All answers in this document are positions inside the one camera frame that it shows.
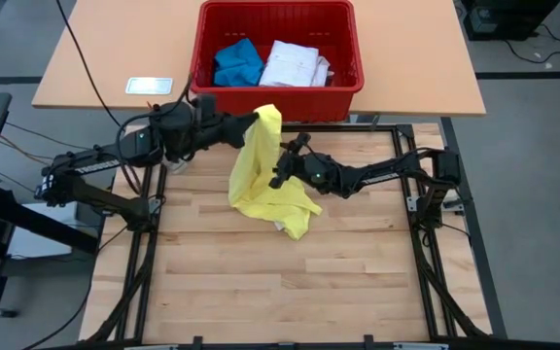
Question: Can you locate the white folded garment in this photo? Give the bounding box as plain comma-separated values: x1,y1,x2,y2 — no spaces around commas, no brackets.
259,39,320,88

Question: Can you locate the red plastic laundry bin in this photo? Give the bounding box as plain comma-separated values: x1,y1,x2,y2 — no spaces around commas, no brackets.
188,0,365,123

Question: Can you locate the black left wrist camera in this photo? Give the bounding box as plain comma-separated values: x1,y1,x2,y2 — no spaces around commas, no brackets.
194,93,219,120

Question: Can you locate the blue garment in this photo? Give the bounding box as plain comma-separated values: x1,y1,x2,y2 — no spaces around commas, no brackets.
213,37,265,88

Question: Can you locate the brown floor cable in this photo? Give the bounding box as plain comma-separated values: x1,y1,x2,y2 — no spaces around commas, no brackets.
0,135,85,179

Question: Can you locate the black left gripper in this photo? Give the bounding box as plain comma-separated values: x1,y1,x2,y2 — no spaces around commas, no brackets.
192,110,261,150

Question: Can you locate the black aluminium table frame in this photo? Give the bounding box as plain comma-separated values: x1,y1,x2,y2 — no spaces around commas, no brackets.
83,123,493,350

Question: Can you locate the light wooden desk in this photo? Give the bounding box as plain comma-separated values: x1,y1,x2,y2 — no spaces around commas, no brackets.
30,0,487,118

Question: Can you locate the black equipment cart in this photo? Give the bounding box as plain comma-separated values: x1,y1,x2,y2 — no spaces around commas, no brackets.
462,0,560,43

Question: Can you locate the white box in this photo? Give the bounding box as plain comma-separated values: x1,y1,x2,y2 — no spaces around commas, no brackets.
6,201,80,259

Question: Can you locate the yellow t-shirt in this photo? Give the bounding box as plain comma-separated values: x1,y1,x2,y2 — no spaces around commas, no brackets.
227,103,324,242

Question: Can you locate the black floor cable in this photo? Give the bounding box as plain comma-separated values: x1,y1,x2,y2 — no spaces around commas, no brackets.
503,23,560,64

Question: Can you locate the black hanging cable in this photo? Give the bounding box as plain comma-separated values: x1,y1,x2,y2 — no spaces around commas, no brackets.
54,0,125,132

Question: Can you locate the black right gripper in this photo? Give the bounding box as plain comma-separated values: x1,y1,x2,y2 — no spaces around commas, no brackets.
268,145,313,192

